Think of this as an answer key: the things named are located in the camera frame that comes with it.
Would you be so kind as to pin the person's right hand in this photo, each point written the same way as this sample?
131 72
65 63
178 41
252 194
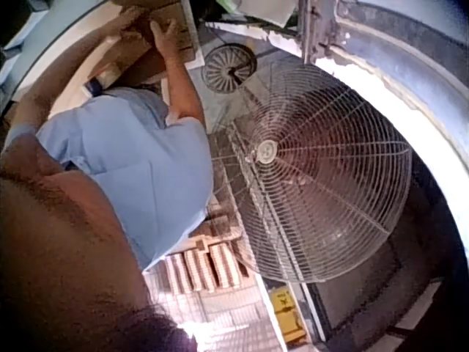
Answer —
168 42

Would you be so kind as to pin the person's left hand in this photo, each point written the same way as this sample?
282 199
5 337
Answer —
132 22

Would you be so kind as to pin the person's left fingers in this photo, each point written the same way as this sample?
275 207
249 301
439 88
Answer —
137 15

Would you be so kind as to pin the brown cardboard box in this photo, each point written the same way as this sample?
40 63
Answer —
181 22

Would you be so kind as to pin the flat light cardboard carton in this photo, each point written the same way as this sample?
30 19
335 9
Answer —
122 51

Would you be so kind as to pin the white board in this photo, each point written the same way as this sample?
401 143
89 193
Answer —
267 9

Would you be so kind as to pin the stack of flat cartons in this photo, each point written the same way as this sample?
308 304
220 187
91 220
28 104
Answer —
205 264

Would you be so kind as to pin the yellow floor sign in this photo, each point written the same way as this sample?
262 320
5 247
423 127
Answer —
287 315

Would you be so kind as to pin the rusty metal door frame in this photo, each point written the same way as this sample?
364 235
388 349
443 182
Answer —
317 31

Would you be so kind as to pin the metal pedestal fan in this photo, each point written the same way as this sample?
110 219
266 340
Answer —
318 172

